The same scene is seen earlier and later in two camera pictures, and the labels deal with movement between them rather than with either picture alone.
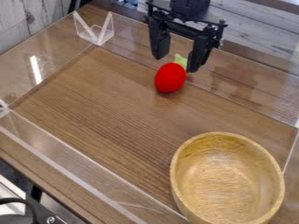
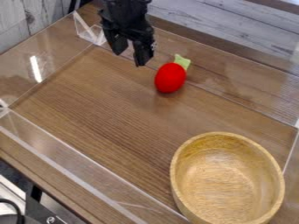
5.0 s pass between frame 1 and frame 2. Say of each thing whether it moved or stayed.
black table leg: stayed
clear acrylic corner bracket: stayed
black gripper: moved
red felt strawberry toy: stayed
